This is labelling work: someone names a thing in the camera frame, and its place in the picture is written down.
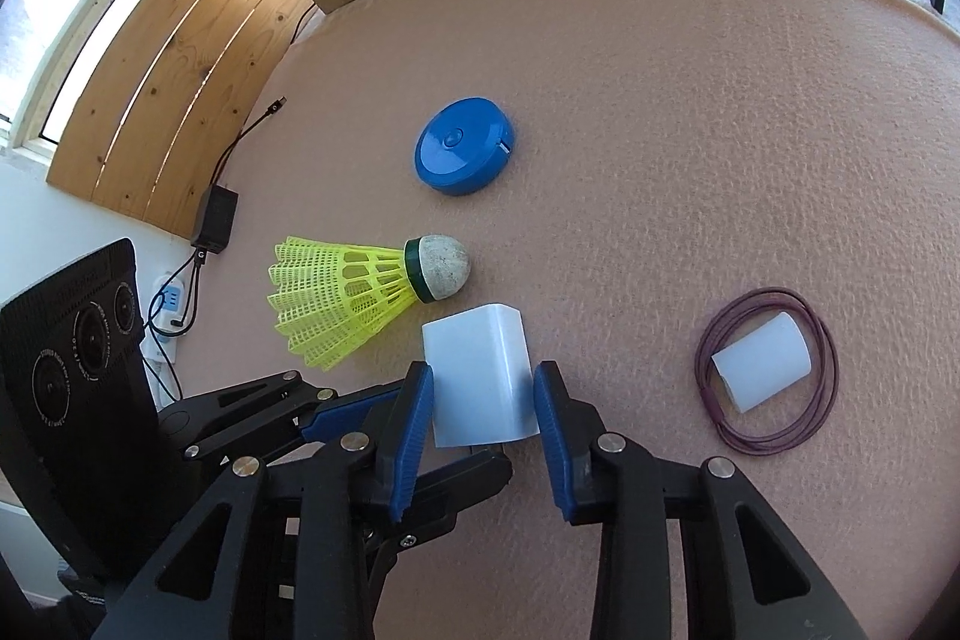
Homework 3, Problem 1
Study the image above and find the small white cylinder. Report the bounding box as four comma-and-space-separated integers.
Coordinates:
711, 312, 815, 416

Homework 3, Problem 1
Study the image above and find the pine plank panel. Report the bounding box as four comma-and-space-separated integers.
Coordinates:
46, 0, 316, 240

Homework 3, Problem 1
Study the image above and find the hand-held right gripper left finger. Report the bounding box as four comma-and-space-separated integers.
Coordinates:
94, 361, 437, 640

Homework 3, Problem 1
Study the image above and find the white power strip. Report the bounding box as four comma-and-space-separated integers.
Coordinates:
142, 269, 188, 401

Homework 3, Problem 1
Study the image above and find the black cable with connector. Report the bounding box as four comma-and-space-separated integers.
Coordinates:
210, 96, 290, 191

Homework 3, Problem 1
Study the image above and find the white charger plug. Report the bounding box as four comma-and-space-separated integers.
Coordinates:
421, 302, 541, 450

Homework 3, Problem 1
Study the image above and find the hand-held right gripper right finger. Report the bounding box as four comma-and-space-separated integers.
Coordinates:
531, 361, 875, 640

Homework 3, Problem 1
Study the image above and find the yellow plastic shuttlecock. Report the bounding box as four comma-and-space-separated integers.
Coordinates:
268, 233, 472, 372

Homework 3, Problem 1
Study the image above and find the black power adapter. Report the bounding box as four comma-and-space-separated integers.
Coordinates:
191, 186, 239, 253

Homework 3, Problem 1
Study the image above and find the blue round tape measure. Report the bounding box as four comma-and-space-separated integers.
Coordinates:
412, 96, 518, 197

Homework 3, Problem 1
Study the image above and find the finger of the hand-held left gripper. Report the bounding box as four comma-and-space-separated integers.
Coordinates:
362, 447, 515, 582
157, 370, 410, 462

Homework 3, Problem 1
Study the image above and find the purple cord loop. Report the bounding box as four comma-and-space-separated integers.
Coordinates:
694, 287, 839, 457

